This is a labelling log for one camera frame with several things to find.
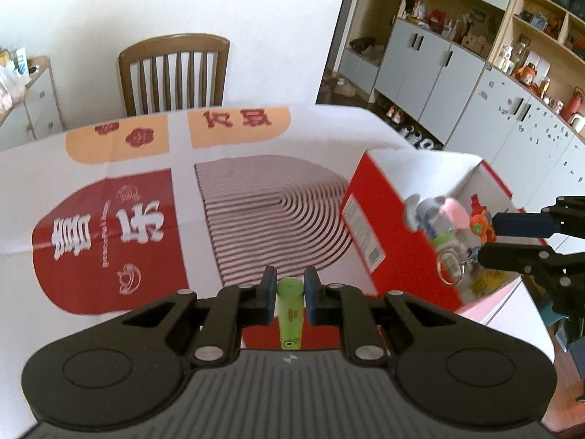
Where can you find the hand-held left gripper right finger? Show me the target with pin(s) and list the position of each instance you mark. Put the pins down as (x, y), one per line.
(311, 295)

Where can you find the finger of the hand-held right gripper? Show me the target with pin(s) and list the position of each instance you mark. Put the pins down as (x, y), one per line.
(512, 256)
(521, 223)

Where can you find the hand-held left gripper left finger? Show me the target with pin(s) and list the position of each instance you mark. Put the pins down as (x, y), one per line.
(272, 290)

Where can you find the green tube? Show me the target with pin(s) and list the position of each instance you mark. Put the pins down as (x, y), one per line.
(290, 311)

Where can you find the red cardboard box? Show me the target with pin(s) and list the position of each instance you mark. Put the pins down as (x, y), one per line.
(379, 210)

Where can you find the yellow small box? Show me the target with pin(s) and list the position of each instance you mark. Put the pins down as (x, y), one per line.
(489, 281)

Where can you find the clear bottle with silver cap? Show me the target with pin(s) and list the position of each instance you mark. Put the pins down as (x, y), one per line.
(429, 215)

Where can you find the red and white printed tablecloth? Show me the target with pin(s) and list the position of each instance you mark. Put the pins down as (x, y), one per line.
(91, 155)

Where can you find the brown wooden chair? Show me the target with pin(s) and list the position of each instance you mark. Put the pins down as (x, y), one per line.
(173, 43)

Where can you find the wooden side cabinet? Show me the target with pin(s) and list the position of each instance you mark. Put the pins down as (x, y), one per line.
(43, 100)

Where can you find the clear plastic bag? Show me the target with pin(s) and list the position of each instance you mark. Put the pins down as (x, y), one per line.
(9, 87)

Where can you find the white wall cabinet unit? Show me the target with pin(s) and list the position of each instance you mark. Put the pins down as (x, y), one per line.
(420, 73)

